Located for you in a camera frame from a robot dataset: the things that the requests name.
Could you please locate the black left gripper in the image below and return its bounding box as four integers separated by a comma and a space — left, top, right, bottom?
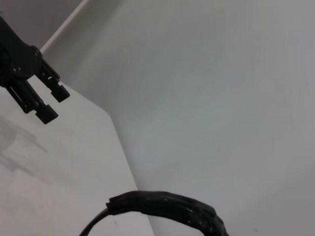
0, 17, 71, 125

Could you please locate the black round teapot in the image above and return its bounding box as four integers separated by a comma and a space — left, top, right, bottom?
78, 190, 231, 236

